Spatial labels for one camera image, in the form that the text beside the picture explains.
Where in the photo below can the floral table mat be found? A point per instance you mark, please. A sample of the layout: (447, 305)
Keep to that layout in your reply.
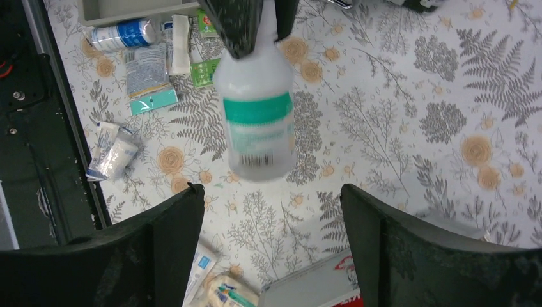
(436, 112)

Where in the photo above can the grey metal box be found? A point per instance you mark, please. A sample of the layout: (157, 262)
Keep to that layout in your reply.
(329, 282)

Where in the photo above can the green sachet lower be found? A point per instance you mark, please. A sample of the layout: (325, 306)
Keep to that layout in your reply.
(202, 72)

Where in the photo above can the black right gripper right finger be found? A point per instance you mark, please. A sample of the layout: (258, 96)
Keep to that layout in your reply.
(401, 260)

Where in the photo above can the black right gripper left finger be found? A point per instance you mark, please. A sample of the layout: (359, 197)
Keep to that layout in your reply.
(142, 261)

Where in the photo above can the white pill bottle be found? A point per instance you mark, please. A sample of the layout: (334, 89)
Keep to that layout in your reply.
(257, 106)

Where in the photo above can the blue white gauze packet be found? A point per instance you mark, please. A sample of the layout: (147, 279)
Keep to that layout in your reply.
(203, 262)

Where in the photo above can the clear syringe packet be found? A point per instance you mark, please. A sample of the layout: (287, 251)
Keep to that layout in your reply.
(106, 135)

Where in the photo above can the green sachet upper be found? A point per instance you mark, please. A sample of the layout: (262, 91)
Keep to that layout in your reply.
(205, 27)

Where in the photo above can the white blue-label bottle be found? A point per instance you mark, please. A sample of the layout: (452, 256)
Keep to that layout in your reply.
(124, 35)

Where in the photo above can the grey plastic tray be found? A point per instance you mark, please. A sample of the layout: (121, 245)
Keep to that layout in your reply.
(108, 12)

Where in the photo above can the green sachet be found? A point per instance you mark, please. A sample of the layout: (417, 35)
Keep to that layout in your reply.
(202, 72)
(205, 27)

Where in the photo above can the bandage roll packet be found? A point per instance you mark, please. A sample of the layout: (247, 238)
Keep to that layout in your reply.
(224, 291)

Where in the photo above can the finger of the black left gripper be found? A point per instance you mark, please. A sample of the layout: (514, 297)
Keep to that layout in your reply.
(236, 22)
(285, 11)

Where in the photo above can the clear plastic bag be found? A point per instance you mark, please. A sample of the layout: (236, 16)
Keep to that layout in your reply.
(146, 70)

